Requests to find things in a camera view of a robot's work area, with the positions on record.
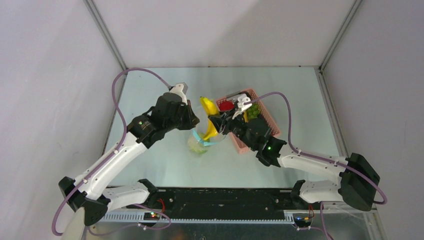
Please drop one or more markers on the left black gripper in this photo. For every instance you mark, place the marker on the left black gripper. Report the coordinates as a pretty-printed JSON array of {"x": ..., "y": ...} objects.
[{"x": 192, "y": 120}]

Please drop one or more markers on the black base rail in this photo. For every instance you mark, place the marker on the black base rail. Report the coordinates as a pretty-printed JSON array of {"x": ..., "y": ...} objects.
[{"x": 239, "y": 204}]

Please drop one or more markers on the right circuit board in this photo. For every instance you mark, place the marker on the right circuit board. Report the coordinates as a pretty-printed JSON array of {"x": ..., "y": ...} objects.
[{"x": 302, "y": 223}]

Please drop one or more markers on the green grapes bunch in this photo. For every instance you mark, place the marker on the green grapes bunch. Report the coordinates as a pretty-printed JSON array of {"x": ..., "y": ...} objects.
[{"x": 253, "y": 112}]

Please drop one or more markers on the clear zip top bag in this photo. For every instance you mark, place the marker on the clear zip top bag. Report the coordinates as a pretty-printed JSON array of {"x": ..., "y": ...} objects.
[{"x": 195, "y": 133}]

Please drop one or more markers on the yellow banana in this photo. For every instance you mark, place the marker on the yellow banana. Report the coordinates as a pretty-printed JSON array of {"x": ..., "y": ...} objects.
[{"x": 210, "y": 109}]

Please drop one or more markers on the circuit board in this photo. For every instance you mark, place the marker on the circuit board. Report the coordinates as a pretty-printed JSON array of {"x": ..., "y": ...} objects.
[
  {"x": 151, "y": 216},
  {"x": 302, "y": 223}
]

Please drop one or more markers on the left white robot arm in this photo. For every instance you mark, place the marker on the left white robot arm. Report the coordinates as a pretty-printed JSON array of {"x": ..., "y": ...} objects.
[{"x": 89, "y": 191}]

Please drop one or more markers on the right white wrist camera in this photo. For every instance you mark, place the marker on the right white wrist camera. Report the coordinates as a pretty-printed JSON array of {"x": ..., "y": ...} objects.
[{"x": 243, "y": 102}]

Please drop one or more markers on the red tomato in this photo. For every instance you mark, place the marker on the red tomato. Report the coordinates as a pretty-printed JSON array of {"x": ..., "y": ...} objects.
[{"x": 226, "y": 106}]

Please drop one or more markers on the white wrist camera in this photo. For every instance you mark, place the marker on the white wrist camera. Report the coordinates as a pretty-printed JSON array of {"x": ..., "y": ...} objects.
[
  {"x": 243, "y": 102},
  {"x": 180, "y": 89}
]

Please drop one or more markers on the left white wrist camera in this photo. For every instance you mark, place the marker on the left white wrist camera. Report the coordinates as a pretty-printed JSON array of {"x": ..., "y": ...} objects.
[{"x": 180, "y": 89}]

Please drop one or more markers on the green cabbage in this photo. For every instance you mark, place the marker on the green cabbage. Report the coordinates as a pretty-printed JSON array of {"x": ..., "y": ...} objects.
[{"x": 196, "y": 146}]

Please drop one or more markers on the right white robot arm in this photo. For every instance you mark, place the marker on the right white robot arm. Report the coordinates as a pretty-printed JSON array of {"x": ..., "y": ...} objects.
[{"x": 351, "y": 179}]

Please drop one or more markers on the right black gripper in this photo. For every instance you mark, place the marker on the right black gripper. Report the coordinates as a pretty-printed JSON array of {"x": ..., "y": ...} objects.
[{"x": 231, "y": 124}]

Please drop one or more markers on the left circuit board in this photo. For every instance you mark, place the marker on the left circuit board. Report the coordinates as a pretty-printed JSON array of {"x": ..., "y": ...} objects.
[{"x": 151, "y": 216}]

